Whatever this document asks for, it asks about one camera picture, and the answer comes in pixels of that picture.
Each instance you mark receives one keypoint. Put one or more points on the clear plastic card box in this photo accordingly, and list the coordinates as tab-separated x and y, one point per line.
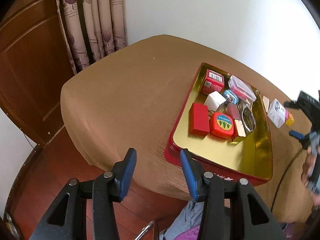
277	113

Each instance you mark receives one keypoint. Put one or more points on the brown wooden door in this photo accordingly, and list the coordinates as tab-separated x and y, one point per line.
34	67

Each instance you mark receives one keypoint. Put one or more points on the red tape measure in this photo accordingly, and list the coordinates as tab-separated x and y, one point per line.
221	125

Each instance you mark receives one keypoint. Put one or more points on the red gold tin tray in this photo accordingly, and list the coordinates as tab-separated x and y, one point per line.
250	158

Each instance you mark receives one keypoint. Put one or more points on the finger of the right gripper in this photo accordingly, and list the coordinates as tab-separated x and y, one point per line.
296	135

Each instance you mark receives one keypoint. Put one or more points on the pink eraser block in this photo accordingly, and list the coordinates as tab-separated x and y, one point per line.
266	103

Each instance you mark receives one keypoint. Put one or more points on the patterned beige curtain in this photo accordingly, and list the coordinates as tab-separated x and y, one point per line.
91	29

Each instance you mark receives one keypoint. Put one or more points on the grey purple clothing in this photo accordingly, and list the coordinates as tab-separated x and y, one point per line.
248	218

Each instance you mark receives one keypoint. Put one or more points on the blue round tin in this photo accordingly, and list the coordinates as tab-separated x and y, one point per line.
230	97

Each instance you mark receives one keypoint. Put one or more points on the yellow cube block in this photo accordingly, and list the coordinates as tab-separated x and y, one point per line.
289	119

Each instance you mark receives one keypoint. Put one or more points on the flat red box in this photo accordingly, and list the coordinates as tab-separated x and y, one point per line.
199	120

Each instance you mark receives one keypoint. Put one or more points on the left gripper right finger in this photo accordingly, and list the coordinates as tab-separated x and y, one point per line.
193	172

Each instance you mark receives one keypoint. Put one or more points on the dark red lipstick tube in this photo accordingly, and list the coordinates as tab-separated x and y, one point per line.
233	112

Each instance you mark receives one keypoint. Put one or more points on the metal stool leg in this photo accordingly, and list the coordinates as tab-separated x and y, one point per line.
145	230

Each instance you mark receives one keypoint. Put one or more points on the red barcode box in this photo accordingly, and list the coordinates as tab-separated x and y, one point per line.
212	81

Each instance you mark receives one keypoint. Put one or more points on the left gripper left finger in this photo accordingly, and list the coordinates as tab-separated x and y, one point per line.
123	173

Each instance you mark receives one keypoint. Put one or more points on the white cube box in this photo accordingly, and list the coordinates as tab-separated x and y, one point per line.
215	102

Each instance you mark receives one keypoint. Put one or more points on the clear case red contents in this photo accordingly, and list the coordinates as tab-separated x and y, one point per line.
241	90

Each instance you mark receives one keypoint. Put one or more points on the person's right hand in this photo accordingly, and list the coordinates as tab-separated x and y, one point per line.
307	167

